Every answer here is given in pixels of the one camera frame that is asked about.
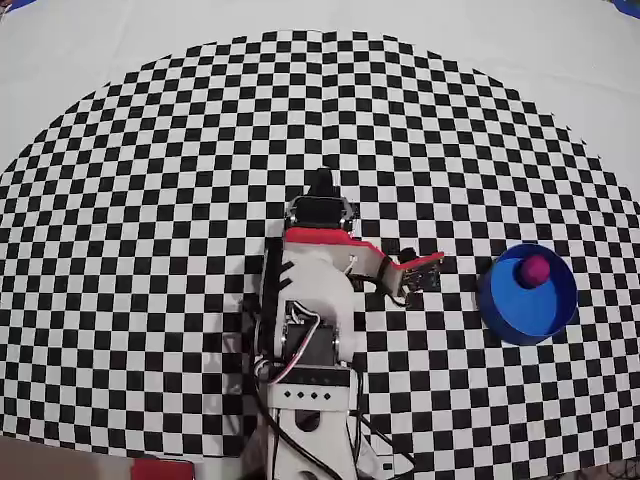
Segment red white camera mount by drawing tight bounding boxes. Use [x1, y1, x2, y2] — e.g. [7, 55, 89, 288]
[283, 226, 446, 294]

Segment pink faceted ball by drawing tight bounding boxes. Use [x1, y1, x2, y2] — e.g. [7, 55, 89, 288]
[517, 254, 552, 288]

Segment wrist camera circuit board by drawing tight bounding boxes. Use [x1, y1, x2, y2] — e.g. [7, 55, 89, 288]
[397, 247, 445, 307]

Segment black cable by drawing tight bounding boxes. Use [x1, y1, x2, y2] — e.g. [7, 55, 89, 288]
[347, 364, 416, 466]
[249, 379, 351, 480]

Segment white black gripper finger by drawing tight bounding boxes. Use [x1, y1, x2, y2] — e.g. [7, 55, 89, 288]
[304, 168, 337, 199]

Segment blue round box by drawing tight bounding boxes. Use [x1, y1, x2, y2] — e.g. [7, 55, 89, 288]
[475, 242, 580, 347]

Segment black white checkered cloth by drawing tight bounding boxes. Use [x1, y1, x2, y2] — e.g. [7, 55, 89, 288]
[0, 0, 640, 474]

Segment red flat box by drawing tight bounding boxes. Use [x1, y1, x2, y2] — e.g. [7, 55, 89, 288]
[130, 458, 195, 480]

